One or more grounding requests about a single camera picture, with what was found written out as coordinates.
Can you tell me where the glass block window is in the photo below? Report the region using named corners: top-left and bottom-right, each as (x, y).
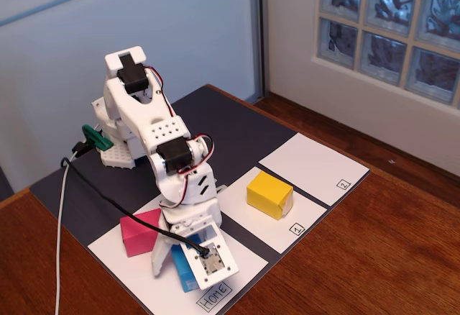
top-left (316, 0), bottom-right (460, 111)

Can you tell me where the black camera cable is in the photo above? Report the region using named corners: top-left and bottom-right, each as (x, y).
top-left (60, 141), bottom-right (213, 259)

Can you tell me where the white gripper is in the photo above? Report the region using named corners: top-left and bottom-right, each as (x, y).
top-left (150, 195), bottom-right (223, 278)

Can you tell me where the red white black servo wire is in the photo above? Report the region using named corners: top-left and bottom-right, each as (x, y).
top-left (144, 65), bottom-right (178, 119)
top-left (175, 133), bottom-right (216, 209)

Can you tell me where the white cable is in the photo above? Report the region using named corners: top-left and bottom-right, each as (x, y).
top-left (53, 151), bottom-right (78, 315)

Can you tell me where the pink paper box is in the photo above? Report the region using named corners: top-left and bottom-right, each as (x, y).
top-left (119, 208), bottom-right (163, 258)

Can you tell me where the yellow paper box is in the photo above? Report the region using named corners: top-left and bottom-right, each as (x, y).
top-left (246, 170), bottom-right (295, 220)

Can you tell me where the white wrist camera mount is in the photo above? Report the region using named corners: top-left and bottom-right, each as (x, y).
top-left (178, 221), bottom-right (241, 292)

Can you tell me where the white paper sheet marked HOME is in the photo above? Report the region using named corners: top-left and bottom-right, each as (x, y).
top-left (87, 199), bottom-right (270, 315)

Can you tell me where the grey metal door post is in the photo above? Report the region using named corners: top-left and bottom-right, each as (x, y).
top-left (249, 0), bottom-right (270, 101)

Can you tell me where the green table clamp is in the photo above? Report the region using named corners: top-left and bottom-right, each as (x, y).
top-left (81, 124), bottom-right (115, 152)

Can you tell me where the white paper sheet marked 2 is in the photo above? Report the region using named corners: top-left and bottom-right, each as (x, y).
top-left (258, 132), bottom-right (372, 208)

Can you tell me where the black mat with WRO logo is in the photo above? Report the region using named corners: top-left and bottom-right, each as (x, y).
top-left (29, 84), bottom-right (372, 315)

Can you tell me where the white paper sheet marked 1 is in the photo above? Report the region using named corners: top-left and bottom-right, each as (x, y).
top-left (217, 165), bottom-right (328, 255)

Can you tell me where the blue paper box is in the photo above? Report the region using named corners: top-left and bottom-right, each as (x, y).
top-left (170, 233), bottom-right (203, 293)

